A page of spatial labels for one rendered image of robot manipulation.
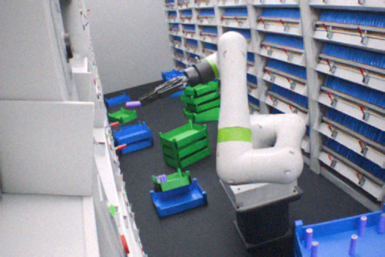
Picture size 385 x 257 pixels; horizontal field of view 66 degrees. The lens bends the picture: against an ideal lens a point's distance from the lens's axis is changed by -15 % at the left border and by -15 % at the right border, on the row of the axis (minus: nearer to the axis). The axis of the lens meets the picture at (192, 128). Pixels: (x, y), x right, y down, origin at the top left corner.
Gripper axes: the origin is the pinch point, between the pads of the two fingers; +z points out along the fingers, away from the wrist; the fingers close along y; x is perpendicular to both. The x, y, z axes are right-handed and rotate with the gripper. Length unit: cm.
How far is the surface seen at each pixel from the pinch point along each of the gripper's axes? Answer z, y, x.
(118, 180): 19.0, 40.5, 5.2
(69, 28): 12, 40, -38
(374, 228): -39, 71, 44
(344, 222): -31, 67, 37
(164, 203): 18, -55, 79
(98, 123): 16.0, 40.5, -11.9
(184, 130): -18, -121, 70
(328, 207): -62, 1, 99
